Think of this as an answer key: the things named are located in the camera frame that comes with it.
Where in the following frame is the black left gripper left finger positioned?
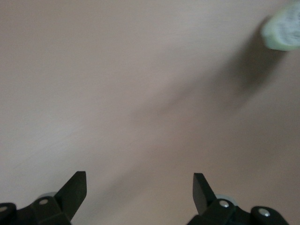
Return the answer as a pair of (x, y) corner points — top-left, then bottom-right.
(0, 171), (87, 225)

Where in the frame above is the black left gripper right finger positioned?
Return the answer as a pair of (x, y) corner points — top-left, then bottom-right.
(187, 173), (288, 225)

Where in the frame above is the Wilson tennis ball can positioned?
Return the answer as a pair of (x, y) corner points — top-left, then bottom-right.
(260, 0), (300, 51)

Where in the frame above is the brown table mat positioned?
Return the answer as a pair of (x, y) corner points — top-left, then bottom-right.
(0, 0), (300, 225)

